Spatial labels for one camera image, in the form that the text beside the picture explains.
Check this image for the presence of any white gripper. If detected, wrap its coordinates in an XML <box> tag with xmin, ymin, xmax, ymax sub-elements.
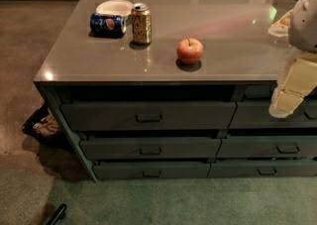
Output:
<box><xmin>268</xmin><ymin>53</ymin><xmax>317</xmax><ymax>118</ymax></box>

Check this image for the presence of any drawer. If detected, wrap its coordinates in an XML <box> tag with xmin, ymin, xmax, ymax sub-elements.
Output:
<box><xmin>60</xmin><ymin>101</ymin><xmax>236</xmax><ymax>131</ymax></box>
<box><xmin>208</xmin><ymin>160</ymin><xmax>317</xmax><ymax>178</ymax></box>
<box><xmin>230</xmin><ymin>100</ymin><xmax>317</xmax><ymax>129</ymax></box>
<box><xmin>92</xmin><ymin>162</ymin><xmax>210</xmax><ymax>180</ymax></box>
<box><xmin>80</xmin><ymin>137</ymin><xmax>221</xmax><ymax>160</ymax></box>
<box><xmin>217</xmin><ymin>136</ymin><xmax>317</xmax><ymax>159</ymax></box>

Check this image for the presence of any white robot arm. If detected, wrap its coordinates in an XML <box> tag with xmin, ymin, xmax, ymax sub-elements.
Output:
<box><xmin>267</xmin><ymin>0</ymin><xmax>317</xmax><ymax>118</ymax></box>

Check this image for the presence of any grey drawer cabinet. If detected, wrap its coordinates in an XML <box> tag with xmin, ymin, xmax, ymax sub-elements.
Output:
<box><xmin>35</xmin><ymin>0</ymin><xmax>316</xmax><ymax>180</ymax></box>

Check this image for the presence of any glass jar with snacks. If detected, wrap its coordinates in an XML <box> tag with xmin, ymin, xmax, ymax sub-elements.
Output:
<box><xmin>267</xmin><ymin>10</ymin><xmax>292</xmax><ymax>38</ymax></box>

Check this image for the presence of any red apple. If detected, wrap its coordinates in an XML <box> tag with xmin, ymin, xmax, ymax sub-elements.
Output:
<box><xmin>176</xmin><ymin>38</ymin><xmax>203</xmax><ymax>64</ymax></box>

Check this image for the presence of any gold soda can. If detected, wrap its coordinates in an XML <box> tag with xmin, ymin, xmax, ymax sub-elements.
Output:
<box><xmin>131</xmin><ymin>2</ymin><xmax>152</xmax><ymax>45</ymax></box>

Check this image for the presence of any white bowl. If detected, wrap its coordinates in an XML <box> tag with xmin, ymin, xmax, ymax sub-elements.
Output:
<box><xmin>96</xmin><ymin>0</ymin><xmax>133</xmax><ymax>17</ymax></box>

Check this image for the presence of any blue pepsi can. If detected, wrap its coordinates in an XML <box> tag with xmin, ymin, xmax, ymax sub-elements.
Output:
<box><xmin>90</xmin><ymin>13</ymin><xmax>126</xmax><ymax>37</ymax></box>

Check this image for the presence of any black bin with brown bag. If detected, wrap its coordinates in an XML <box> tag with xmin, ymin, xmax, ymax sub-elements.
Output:
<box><xmin>22</xmin><ymin>102</ymin><xmax>66</xmax><ymax>147</ymax></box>

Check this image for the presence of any black object on floor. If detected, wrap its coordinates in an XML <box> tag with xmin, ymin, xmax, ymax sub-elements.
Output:
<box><xmin>46</xmin><ymin>204</ymin><xmax>67</xmax><ymax>225</ymax></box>

